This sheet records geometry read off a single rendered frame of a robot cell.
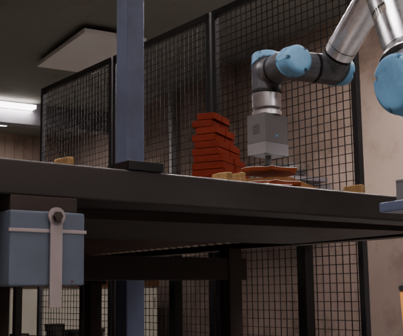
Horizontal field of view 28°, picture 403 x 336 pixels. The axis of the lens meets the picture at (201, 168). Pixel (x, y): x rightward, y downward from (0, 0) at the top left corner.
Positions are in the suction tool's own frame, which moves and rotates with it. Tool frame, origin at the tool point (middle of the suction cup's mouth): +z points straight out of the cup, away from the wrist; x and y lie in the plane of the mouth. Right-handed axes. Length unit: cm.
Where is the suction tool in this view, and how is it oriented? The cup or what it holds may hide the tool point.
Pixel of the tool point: (268, 174)
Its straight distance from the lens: 201.7
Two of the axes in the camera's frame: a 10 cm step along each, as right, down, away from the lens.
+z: 0.1, 9.9, -1.6
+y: -7.4, -1.0, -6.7
